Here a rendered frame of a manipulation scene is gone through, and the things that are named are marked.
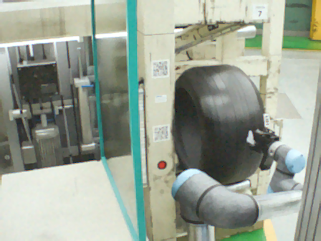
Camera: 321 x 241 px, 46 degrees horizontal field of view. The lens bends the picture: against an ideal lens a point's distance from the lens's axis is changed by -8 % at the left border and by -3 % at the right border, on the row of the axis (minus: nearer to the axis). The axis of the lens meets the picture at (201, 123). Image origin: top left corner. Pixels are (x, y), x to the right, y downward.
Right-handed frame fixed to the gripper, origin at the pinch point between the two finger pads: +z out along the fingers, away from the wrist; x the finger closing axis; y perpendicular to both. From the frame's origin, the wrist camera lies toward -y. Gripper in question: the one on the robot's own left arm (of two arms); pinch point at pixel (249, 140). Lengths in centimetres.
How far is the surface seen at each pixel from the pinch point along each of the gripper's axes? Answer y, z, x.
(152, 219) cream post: -43, 27, 38
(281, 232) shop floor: -114, 82, -76
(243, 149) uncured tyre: -4.3, 1.3, 2.2
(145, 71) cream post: 30, 18, 39
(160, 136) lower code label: 0.3, 21.4, 32.9
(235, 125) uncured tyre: 6.6, 2.2, 5.8
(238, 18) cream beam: 49, 42, -17
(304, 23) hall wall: 9, 773, -615
